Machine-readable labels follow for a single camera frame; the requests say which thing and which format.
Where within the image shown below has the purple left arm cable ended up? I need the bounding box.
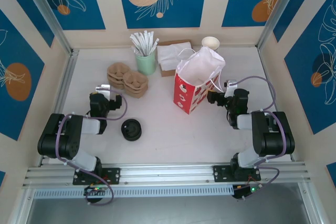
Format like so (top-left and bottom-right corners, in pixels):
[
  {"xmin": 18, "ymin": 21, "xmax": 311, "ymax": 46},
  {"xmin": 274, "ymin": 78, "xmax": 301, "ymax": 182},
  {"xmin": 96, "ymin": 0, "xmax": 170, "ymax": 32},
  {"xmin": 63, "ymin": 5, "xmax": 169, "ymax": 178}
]
[{"xmin": 56, "ymin": 89, "xmax": 129, "ymax": 206}]

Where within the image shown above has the red white paper bag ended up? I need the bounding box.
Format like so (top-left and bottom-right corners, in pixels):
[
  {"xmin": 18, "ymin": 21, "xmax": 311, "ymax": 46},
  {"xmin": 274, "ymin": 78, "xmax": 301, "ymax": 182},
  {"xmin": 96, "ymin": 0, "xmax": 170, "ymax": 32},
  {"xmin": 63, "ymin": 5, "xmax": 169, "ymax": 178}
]
[{"xmin": 173, "ymin": 46, "xmax": 226, "ymax": 116}]

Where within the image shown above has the black cup lid stack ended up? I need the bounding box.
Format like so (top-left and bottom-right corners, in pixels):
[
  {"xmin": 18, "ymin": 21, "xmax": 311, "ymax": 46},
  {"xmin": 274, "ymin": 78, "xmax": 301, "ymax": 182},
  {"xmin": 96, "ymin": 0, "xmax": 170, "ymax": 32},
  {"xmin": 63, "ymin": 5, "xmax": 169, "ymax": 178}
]
[{"xmin": 121, "ymin": 118, "xmax": 143, "ymax": 142}]

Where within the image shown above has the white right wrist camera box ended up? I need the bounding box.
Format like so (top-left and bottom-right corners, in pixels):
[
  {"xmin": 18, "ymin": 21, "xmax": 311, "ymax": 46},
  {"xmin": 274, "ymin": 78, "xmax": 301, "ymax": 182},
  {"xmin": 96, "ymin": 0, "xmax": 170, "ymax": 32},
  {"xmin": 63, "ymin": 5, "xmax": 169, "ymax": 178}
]
[{"xmin": 224, "ymin": 79, "xmax": 238, "ymax": 98}]

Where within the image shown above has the aluminium frame post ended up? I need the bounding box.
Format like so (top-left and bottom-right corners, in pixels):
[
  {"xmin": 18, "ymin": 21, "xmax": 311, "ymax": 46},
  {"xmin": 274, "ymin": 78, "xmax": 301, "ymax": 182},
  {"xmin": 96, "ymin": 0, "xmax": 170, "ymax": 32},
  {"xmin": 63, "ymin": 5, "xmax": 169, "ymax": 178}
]
[
  {"xmin": 19, "ymin": 0, "xmax": 73, "ymax": 56},
  {"xmin": 256, "ymin": 0, "xmax": 301, "ymax": 49}
]

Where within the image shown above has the aluminium side rail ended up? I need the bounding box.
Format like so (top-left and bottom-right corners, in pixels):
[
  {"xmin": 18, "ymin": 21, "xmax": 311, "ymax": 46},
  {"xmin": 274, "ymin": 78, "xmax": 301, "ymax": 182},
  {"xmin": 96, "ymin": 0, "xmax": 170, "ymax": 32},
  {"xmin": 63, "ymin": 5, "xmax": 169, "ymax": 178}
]
[{"xmin": 39, "ymin": 49, "xmax": 79, "ymax": 167}]

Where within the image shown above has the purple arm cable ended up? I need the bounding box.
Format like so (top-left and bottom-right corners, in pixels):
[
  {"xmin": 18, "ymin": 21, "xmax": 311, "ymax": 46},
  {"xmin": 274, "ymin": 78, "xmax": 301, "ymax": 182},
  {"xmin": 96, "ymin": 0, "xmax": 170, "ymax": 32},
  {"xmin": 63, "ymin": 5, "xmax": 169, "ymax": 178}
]
[
  {"xmin": 236, "ymin": 76, "xmax": 287, "ymax": 201},
  {"xmin": 56, "ymin": 89, "xmax": 129, "ymax": 206}
]

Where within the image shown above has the white paper napkin stack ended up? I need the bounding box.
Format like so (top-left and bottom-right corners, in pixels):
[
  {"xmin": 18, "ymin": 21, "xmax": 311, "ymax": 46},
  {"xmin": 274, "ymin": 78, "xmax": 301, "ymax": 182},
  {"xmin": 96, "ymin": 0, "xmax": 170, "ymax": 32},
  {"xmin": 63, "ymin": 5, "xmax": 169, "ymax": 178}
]
[{"xmin": 156, "ymin": 42, "xmax": 196, "ymax": 72}]

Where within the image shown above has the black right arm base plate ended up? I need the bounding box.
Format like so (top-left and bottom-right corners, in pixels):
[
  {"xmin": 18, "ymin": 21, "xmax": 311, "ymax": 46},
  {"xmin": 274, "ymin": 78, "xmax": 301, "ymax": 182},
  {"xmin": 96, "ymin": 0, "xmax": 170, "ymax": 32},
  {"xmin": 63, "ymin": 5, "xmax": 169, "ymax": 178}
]
[{"xmin": 213, "ymin": 165, "xmax": 262, "ymax": 183}]

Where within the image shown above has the brown cardboard napkin box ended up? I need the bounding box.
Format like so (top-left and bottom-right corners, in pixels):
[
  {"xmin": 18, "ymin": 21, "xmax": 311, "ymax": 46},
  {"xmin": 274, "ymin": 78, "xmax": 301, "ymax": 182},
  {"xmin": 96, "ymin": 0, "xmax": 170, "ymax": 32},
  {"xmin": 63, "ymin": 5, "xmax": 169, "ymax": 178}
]
[{"xmin": 156, "ymin": 39, "xmax": 194, "ymax": 78}]

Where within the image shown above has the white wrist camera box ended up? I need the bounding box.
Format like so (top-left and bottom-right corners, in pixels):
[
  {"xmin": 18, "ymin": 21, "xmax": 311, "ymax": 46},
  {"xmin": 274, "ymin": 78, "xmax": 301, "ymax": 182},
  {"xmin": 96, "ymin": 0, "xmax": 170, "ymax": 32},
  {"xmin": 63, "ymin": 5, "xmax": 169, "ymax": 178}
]
[
  {"xmin": 224, "ymin": 79, "xmax": 238, "ymax": 98},
  {"xmin": 94, "ymin": 84, "xmax": 111, "ymax": 96}
]

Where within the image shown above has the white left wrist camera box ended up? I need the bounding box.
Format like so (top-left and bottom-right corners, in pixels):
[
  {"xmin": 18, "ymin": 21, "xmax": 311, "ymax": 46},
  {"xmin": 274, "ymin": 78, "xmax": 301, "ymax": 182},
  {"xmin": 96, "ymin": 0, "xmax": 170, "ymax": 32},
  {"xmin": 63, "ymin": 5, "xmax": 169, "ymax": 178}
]
[{"xmin": 94, "ymin": 84, "xmax": 111, "ymax": 96}]

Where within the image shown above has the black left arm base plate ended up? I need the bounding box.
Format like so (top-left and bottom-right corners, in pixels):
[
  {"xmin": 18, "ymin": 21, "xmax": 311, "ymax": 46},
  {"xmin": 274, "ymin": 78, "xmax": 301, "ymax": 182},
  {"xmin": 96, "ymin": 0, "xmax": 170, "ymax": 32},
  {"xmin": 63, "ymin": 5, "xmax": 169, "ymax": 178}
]
[{"xmin": 72, "ymin": 167, "xmax": 121, "ymax": 185}]

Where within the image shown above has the aluminium frame rail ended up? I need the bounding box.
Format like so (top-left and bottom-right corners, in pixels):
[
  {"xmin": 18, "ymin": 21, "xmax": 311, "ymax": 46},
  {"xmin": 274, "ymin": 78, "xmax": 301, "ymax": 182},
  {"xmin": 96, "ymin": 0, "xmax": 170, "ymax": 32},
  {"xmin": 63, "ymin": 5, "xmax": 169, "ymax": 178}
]
[{"xmin": 22, "ymin": 161, "xmax": 314, "ymax": 189}]

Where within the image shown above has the mint green straw holder cup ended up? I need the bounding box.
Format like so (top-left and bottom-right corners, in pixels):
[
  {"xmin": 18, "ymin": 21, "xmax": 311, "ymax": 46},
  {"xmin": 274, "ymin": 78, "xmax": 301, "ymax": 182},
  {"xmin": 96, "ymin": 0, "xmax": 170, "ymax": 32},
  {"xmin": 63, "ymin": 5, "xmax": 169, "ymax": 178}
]
[{"xmin": 135, "ymin": 50, "xmax": 158, "ymax": 76}]

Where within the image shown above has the white slotted cable duct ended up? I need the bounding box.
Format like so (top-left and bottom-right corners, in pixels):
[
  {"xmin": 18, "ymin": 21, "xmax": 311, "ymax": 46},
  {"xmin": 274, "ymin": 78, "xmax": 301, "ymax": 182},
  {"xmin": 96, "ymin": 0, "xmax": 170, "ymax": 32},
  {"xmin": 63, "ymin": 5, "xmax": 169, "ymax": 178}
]
[{"xmin": 33, "ymin": 185, "xmax": 235, "ymax": 199}]

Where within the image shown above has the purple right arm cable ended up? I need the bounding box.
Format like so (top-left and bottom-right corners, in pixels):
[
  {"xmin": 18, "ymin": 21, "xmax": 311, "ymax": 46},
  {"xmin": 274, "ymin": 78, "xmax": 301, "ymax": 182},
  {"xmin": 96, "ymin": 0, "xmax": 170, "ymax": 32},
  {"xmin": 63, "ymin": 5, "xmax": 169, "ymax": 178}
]
[{"xmin": 236, "ymin": 76, "xmax": 287, "ymax": 201}]

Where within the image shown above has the grey metal shelf panel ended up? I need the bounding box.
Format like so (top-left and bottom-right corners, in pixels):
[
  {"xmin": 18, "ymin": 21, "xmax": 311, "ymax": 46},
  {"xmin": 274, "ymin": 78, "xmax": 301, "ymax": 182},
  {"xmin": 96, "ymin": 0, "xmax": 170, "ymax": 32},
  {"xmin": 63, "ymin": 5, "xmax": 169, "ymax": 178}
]
[{"xmin": 26, "ymin": 197, "xmax": 316, "ymax": 224}]

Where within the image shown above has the white paper cup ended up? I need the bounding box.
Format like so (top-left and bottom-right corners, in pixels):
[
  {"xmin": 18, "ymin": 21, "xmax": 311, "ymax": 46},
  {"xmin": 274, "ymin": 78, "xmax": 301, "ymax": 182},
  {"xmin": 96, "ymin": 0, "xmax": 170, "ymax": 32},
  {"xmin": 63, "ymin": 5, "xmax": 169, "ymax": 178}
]
[{"xmin": 201, "ymin": 36, "xmax": 220, "ymax": 53}]

